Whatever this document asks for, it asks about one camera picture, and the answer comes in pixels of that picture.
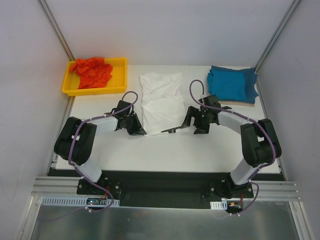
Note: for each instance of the yellow plastic bin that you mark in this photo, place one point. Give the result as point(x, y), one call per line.
point(117, 84)

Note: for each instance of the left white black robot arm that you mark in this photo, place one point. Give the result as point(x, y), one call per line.
point(76, 139)

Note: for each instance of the left grey cable duct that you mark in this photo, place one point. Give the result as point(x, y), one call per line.
point(66, 201)

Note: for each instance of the right aluminium frame post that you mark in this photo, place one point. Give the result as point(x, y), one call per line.
point(294, 5)

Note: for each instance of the aluminium frame post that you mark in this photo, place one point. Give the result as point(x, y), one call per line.
point(294, 5)
point(56, 28)

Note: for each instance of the grey cable duct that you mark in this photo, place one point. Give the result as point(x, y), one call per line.
point(66, 201)
point(219, 205)

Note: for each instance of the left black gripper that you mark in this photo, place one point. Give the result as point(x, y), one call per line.
point(132, 122)

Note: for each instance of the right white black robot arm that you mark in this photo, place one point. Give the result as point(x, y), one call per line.
point(259, 142)

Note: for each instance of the orange t shirt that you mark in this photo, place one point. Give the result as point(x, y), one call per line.
point(92, 72)

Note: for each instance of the front aluminium rail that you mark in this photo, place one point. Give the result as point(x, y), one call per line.
point(67, 186)

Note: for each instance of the folded blue t shirt stack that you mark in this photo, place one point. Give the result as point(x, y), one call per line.
point(233, 85)

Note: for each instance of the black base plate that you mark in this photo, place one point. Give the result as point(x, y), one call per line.
point(178, 190)

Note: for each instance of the left aluminium frame post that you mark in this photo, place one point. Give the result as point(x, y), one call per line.
point(56, 28)

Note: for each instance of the right grey cable duct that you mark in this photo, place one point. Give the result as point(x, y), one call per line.
point(219, 205)

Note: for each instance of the white t shirt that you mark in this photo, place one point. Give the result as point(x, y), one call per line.
point(162, 102)

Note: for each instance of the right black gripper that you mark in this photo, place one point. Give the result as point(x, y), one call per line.
point(194, 120)

